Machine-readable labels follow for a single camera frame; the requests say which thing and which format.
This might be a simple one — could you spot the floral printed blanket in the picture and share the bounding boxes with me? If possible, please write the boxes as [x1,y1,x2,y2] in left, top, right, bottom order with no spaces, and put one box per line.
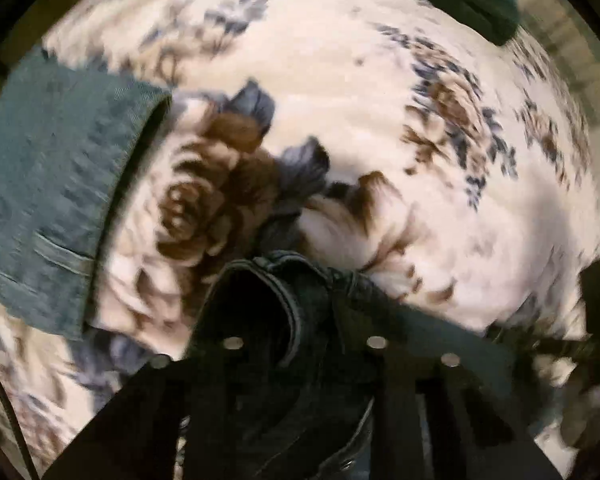
[0,0,600,480]

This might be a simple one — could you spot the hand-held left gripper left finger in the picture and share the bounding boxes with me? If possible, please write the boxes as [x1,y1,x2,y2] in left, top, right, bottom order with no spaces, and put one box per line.
[42,334,248,480]

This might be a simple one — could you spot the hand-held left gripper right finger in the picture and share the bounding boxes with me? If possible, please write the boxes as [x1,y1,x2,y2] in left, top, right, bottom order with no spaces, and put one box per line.
[364,334,567,480]

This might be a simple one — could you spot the blue denim pants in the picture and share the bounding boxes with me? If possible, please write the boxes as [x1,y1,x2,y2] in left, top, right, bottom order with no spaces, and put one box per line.
[0,47,531,480]

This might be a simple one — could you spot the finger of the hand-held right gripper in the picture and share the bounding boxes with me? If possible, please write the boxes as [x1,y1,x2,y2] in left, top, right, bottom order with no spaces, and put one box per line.
[485,325,588,362]

